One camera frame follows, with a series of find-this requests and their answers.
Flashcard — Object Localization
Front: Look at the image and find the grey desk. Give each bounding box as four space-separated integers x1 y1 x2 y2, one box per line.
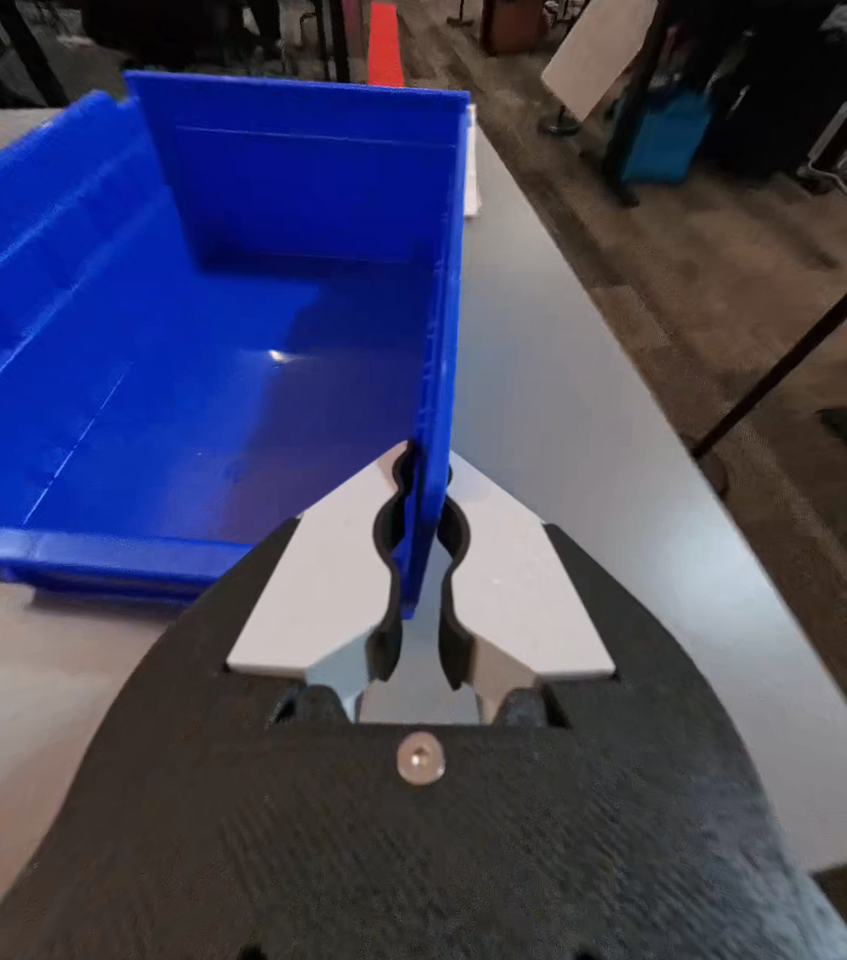
0 105 847 960

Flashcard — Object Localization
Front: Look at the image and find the orange traffic cone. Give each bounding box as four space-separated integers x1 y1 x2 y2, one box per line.
366 0 407 88

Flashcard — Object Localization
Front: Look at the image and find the teal blue bag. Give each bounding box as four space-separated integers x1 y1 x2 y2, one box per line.
618 84 719 186

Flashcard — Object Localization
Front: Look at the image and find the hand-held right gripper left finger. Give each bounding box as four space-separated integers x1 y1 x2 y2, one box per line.
225 440 415 704

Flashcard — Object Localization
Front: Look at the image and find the blue plastic bin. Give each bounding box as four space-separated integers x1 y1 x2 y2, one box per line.
0 69 473 624

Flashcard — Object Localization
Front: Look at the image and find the white tilted board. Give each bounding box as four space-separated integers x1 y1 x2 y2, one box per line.
540 0 659 123

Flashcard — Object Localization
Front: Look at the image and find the black slanted pole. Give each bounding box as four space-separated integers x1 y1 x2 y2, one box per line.
689 238 847 460

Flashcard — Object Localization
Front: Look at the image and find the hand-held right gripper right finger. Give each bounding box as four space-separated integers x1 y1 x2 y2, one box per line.
437 450 617 708

